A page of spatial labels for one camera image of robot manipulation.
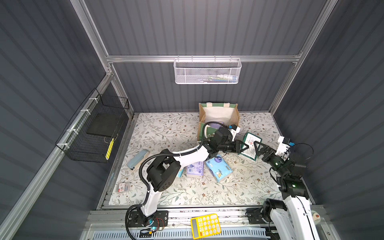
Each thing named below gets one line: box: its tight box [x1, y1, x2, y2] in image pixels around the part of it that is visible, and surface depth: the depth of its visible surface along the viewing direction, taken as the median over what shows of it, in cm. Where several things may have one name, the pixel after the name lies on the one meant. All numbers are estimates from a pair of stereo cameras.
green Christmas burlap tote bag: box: [197, 102, 240, 141], surface depth 98 cm
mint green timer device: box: [311, 210, 321, 225], surface depth 68 cm
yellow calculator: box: [190, 213, 222, 240], surface depth 72 cm
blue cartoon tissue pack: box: [205, 154, 233, 183], surface depth 88 cm
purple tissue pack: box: [186, 161, 204, 179], surface depth 86 cm
